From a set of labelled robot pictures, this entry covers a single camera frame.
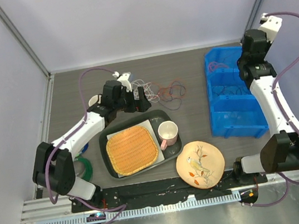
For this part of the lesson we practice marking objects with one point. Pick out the yellow ceramic mug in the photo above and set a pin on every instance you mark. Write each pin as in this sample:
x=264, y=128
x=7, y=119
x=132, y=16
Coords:
x=96, y=99

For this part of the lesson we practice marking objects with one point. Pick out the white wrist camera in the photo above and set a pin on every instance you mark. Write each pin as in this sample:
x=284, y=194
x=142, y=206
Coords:
x=270, y=25
x=124, y=79

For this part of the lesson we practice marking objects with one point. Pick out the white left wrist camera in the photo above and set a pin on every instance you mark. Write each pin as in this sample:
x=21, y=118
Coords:
x=124, y=79

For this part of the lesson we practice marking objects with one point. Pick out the orange woven basket mat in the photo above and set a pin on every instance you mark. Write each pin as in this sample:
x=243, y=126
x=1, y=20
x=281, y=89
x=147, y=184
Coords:
x=131, y=150

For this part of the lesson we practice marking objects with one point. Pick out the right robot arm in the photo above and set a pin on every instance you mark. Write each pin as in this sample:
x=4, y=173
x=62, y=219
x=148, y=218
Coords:
x=281, y=152

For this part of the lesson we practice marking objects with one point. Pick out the green tape roll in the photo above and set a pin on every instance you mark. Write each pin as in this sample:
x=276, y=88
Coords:
x=84, y=170

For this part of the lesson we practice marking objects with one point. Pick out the blue tape roll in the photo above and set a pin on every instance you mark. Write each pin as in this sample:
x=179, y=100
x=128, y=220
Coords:
x=85, y=148

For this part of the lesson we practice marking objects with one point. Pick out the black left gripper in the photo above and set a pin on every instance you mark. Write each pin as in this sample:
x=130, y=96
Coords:
x=141, y=104

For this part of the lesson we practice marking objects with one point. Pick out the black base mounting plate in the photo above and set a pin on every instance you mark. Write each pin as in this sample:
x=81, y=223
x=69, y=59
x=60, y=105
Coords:
x=169, y=191

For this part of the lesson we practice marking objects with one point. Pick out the aluminium front rail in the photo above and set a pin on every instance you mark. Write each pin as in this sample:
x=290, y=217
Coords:
x=69, y=211

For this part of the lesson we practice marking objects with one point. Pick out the blue plastic compartment bin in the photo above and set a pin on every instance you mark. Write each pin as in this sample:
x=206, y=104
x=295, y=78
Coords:
x=233, y=110

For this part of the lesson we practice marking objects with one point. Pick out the pink ceramic mug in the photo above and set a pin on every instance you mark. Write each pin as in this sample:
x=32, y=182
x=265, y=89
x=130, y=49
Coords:
x=168, y=134

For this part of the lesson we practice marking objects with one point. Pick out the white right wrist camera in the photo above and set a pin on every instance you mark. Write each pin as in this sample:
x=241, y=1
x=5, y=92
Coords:
x=270, y=25

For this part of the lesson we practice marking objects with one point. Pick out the dark green plastic tray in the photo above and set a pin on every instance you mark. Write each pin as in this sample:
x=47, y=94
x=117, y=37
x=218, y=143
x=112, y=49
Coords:
x=150, y=120

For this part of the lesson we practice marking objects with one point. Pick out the bird pattern ceramic plate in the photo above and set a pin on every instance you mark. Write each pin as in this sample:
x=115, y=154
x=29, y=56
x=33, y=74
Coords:
x=200, y=164

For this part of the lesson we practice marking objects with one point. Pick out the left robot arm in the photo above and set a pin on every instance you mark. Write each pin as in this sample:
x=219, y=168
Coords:
x=53, y=167

